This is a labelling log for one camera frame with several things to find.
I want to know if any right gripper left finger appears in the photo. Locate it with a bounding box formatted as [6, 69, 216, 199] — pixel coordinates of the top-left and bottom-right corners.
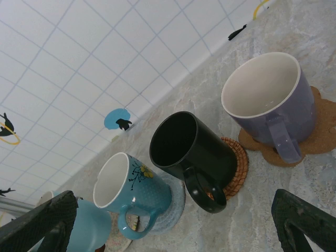
[0, 191, 79, 252]

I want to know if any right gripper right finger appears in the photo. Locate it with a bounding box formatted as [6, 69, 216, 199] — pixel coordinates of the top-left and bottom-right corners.
[271, 188, 336, 252]

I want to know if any cream white mug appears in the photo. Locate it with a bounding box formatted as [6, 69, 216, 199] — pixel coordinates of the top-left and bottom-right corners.
[36, 191, 62, 208]

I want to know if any light blue mug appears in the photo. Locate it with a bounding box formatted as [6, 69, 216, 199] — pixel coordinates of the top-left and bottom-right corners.
[31, 198, 112, 252]

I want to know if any orange woven rattan coaster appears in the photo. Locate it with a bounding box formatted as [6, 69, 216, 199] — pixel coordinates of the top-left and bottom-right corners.
[207, 136, 249, 202]

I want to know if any cork paw-shaped coaster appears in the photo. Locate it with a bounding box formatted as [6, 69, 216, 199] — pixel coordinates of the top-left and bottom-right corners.
[238, 86, 336, 167]

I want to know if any beige woven round coaster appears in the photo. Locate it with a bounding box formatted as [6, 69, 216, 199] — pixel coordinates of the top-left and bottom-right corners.
[104, 211, 140, 252]

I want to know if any purple mug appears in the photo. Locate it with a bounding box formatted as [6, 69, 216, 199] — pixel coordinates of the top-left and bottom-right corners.
[220, 51, 318, 163]

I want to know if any black mug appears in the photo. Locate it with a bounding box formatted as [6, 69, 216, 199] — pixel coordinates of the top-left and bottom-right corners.
[149, 111, 238, 214]

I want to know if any blue mug with flower print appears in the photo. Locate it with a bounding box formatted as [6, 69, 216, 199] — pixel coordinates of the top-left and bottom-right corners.
[92, 152, 173, 240]

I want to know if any blue-grey round coaster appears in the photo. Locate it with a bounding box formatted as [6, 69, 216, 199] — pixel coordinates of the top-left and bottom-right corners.
[151, 174, 186, 235]

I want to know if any penguin blue circle sticker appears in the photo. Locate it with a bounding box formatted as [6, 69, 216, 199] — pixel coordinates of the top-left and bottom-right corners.
[104, 108, 133, 131]

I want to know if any small dolphin yellow ring sticker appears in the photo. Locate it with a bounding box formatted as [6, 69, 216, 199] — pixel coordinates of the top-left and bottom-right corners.
[0, 112, 22, 146]

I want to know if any flat fish yellow ring sticker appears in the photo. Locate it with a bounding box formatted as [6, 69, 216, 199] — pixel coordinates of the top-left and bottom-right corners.
[227, 0, 271, 41]

